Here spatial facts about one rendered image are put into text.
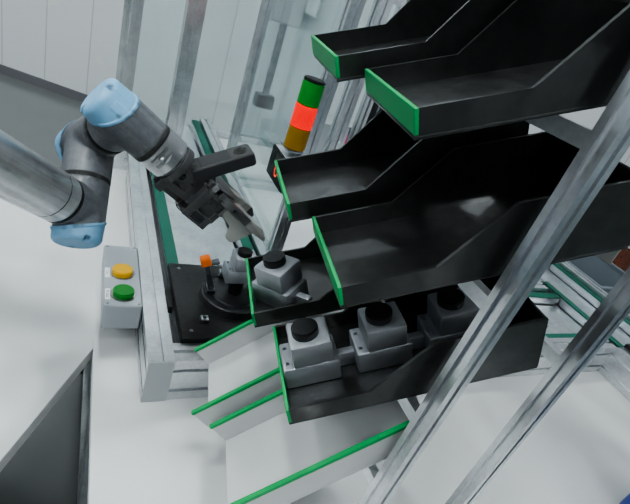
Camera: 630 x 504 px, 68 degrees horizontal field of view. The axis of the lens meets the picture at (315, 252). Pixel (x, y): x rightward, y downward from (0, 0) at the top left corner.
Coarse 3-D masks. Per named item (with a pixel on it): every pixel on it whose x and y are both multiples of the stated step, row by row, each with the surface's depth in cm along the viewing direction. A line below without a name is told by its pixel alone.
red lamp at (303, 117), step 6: (294, 108) 101; (300, 108) 99; (306, 108) 99; (312, 108) 100; (294, 114) 101; (300, 114) 100; (306, 114) 100; (312, 114) 100; (294, 120) 101; (300, 120) 100; (306, 120) 100; (312, 120) 101; (294, 126) 101; (300, 126) 101; (306, 126) 101
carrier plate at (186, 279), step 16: (176, 272) 101; (192, 272) 103; (176, 288) 96; (192, 288) 98; (176, 304) 92; (192, 304) 94; (176, 320) 91; (192, 320) 90; (224, 320) 93; (240, 320) 94; (192, 336) 86; (208, 336) 88
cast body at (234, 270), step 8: (240, 248) 94; (248, 248) 95; (232, 256) 95; (240, 256) 93; (248, 256) 93; (224, 264) 95; (232, 264) 94; (240, 264) 92; (224, 272) 95; (232, 272) 93; (240, 272) 94; (224, 280) 94; (232, 280) 94; (240, 280) 95
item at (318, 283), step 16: (256, 256) 70; (304, 256) 71; (320, 256) 72; (304, 272) 69; (320, 272) 68; (320, 288) 65; (256, 304) 64; (304, 304) 60; (320, 304) 60; (336, 304) 61; (256, 320) 60; (272, 320) 60; (288, 320) 61
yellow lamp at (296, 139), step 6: (288, 132) 103; (294, 132) 102; (300, 132) 101; (306, 132) 102; (288, 138) 103; (294, 138) 102; (300, 138) 102; (306, 138) 103; (288, 144) 103; (294, 144) 103; (300, 144) 103; (294, 150) 103; (300, 150) 104
